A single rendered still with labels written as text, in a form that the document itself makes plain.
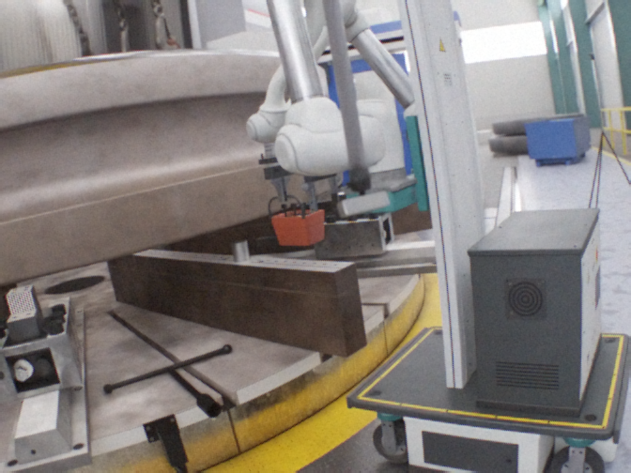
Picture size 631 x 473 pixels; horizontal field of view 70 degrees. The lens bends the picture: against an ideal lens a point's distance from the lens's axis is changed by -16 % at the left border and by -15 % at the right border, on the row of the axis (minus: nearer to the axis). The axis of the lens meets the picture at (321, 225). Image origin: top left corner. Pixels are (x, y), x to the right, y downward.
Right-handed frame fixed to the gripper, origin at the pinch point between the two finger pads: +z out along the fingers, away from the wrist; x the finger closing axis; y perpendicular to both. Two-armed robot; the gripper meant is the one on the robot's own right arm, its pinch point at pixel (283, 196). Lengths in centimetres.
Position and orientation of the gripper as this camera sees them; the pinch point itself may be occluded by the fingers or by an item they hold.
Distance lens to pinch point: 215.8
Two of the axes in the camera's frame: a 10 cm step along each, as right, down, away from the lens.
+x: 6.2, -2.2, 7.5
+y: 7.7, -0.1, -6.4
